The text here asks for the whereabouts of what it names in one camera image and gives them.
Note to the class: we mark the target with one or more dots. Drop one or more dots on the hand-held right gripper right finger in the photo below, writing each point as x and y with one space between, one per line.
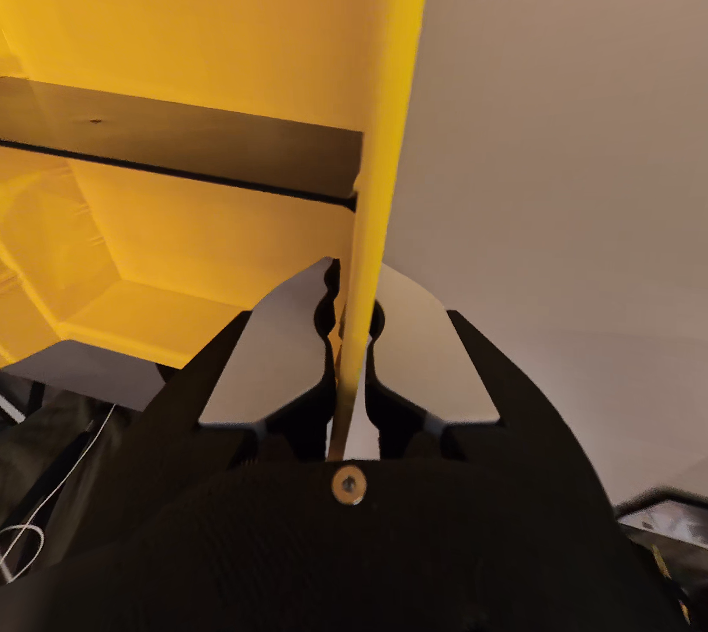
443 366

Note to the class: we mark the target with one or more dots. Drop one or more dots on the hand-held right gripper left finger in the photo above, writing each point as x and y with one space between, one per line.
260 366

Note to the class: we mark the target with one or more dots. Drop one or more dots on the person's leg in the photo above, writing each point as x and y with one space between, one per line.
66 444

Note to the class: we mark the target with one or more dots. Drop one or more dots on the yellow plastic bin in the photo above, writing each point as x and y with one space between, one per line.
199 12

